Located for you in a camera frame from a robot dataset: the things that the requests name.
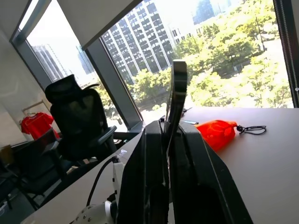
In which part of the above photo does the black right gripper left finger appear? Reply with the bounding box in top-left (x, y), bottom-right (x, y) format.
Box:
top-left (116, 120), bottom-right (171, 224)

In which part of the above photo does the pale wooden clothes rack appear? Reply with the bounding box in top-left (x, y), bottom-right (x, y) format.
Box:
top-left (21, 99), bottom-right (52, 117)

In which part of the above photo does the dark window frame pillar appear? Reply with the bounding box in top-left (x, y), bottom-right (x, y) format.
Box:
top-left (85, 36), bottom-right (144, 132)

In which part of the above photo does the black mesh office chair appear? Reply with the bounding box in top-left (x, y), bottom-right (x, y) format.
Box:
top-left (44, 74), bottom-right (117, 162)

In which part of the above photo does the brown cardboard box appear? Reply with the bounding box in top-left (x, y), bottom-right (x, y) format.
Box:
top-left (0, 144), bottom-right (16, 167)

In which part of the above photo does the dark armchair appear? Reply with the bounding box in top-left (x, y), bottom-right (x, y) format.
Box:
top-left (0, 127), bottom-right (69, 210)

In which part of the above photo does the orange mesh drawstring bag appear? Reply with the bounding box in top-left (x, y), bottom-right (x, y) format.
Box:
top-left (195, 119), bottom-right (267, 152)

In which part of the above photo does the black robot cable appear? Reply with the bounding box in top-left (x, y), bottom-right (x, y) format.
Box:
top-left (86, 156), bottom-right (118, 207)

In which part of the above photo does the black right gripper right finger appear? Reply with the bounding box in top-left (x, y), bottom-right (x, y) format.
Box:
top-left (168, 120), bottom-right (254, 224)

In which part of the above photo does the red t-shirt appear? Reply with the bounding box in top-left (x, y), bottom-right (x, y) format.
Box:
top-left (20, 112), bottom-right (60, 140)

